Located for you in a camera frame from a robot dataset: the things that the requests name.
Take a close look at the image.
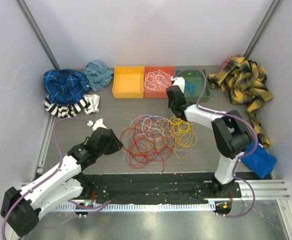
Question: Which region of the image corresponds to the white cable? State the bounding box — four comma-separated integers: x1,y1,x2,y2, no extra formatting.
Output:
144,70,175,92
144,70,174,92
139,115,169,142

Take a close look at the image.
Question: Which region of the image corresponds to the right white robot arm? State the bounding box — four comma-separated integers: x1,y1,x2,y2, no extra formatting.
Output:
166,85,253,198

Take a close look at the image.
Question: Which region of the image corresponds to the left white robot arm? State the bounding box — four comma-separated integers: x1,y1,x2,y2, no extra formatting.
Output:
0,127,123,239

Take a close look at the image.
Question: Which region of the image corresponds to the green plastic bin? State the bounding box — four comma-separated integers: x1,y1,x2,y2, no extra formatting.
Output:
174,69,211,103

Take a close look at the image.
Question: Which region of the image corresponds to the orange plastic bin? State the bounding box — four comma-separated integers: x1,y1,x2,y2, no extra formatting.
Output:
143,66,176,99

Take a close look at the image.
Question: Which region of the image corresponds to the black white striped cloth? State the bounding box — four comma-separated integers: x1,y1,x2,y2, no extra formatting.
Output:
44,94,100,119

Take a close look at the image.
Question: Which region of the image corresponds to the yellow plastic bin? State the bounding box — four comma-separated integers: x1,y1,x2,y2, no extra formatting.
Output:
112,66,145,99

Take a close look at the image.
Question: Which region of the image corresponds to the light blue cloth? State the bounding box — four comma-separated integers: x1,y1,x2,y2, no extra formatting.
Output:
84,60,114,92

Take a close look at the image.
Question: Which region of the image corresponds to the pink cloth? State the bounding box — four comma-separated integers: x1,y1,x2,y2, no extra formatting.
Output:
219,54,241,72

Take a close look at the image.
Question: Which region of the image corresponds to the blue plaid shirt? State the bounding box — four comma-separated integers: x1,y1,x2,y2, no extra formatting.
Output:
43,69,90,106

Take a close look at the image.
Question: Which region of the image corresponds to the yellow plaid shirt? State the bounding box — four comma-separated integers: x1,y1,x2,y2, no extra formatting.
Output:
207,56,274,148

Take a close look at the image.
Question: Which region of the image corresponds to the bright blue cloth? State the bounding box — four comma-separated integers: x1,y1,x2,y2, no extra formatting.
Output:
241,141,277,179

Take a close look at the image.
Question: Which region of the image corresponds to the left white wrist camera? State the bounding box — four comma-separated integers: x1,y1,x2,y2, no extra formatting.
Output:
87,118,107,131

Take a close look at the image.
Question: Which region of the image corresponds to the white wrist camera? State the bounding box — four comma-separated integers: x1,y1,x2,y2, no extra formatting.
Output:
87,118,107,131
171,76,186,93

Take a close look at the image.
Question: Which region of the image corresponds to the teal cable in bin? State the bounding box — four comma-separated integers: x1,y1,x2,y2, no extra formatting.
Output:
183,78,202,97

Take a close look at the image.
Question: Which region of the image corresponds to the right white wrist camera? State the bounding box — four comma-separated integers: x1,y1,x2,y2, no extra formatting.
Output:
171,76,186,93

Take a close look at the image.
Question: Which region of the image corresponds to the red cable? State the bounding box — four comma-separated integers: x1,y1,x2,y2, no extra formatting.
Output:
118,114,174,174

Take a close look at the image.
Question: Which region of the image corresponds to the yellow cable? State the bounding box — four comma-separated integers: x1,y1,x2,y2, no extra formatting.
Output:
168,115,197,160

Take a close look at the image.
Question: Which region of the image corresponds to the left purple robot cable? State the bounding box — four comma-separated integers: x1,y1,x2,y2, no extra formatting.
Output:
1,117,114,240

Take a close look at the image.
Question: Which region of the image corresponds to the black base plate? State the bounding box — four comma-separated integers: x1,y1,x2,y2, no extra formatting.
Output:
75,172,242,205

